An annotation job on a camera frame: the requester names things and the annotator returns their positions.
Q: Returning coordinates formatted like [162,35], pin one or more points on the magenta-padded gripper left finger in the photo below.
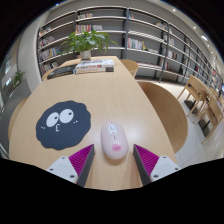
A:
[63,166]

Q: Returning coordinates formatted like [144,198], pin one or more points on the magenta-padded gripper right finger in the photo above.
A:
[163,168]

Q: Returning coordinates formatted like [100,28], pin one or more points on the pink computer mouse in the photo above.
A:
[114,141]

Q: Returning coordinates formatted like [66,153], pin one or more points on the dark cartoon-face mouse pad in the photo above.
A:
[63,125]

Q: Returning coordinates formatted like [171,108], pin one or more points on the black book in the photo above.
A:
[61,71]

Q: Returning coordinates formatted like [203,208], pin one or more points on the small green plant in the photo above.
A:
[18,77]

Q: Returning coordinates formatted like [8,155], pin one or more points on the white red-lettered book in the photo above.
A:
[95,70]

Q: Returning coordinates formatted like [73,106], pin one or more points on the white illustrated book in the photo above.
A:
[95,63]

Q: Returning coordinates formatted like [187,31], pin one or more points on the green potted plant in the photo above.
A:
[86,41]

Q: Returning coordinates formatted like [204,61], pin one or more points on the grey bookshelf unit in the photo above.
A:
[146,33]

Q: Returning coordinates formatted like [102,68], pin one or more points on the ceiling lights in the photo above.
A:
[204,38]

